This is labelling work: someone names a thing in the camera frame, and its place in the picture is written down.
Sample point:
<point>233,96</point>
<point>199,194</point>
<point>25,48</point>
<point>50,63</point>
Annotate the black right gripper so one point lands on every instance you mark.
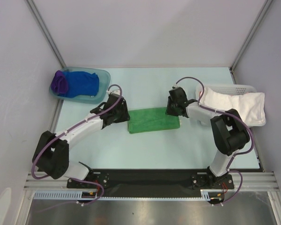
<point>172,108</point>

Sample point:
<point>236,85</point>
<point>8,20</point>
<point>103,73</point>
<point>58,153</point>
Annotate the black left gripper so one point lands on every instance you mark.
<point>126,116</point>

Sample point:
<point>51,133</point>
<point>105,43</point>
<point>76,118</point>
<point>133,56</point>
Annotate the green microfibre towel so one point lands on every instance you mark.
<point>151,119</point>

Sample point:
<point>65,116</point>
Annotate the blue towel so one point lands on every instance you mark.
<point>81,83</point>

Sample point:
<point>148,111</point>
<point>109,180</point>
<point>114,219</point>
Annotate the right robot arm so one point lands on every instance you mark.
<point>229,132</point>

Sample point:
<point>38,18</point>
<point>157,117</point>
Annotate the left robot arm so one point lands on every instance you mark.
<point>52,154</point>

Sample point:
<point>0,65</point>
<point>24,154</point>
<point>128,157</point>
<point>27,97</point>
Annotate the white plastic basket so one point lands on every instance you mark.
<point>230,89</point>

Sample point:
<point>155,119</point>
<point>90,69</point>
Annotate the purple towel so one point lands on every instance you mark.
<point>59,84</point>

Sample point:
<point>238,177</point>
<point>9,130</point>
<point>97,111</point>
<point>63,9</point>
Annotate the white towel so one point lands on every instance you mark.
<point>250,106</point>

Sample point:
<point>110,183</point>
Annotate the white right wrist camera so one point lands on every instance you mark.
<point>175,86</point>

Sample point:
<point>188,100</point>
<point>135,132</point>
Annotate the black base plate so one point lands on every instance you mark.
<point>154,183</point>

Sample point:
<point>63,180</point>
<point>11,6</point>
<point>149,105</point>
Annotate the aluminium frame rail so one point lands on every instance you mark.
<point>252,181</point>

